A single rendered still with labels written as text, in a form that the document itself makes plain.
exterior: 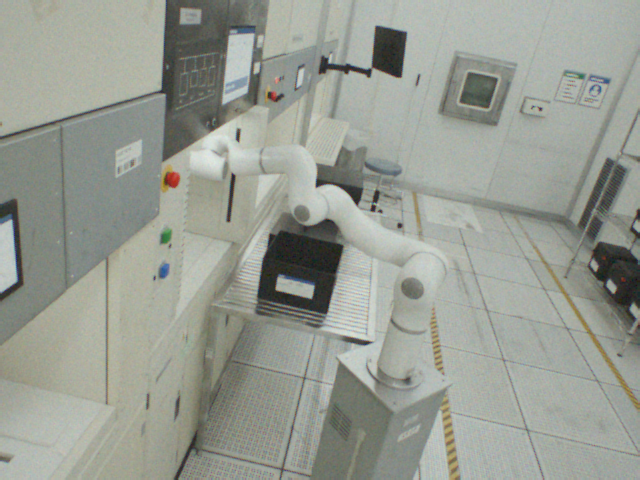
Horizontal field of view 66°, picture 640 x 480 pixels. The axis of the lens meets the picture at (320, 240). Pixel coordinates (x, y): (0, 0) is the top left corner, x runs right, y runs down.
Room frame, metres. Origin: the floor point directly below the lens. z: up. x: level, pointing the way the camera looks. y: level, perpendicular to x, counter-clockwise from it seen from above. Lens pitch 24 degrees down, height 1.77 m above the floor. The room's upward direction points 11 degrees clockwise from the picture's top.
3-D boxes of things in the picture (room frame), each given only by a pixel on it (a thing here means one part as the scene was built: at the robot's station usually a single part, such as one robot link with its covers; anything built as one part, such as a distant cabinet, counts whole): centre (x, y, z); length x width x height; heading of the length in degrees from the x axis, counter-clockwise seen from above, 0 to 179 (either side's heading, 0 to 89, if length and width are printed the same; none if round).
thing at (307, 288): (1.72, 0.04, 0.85); 0.28 x 0.28 x 0.17; 86
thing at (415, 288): (1.31, -0.31, 1.07); 0.19 x 0.12 x 0.24; 157
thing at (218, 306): (2.13, 0.01, 0.38); 1.30 x 0.60 x 0.76; 177
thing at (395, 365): (1.34, -0.32, 0.85); 0.19 x 0.19 x 0.18
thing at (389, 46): (3.43, -0.04, 1.57); 0.53 x 0.40 x 0.36; 87
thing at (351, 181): (2.54, -0.02, 0.89); 0.29 x 0.29 x 0.25; 1
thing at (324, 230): (2.10, 0.07, 0.83); 0.29 x 0.29 x 0.13; 86
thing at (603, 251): (3.93, -2.44, 0.31); 0.30 x 0.28 x 0.26; 175
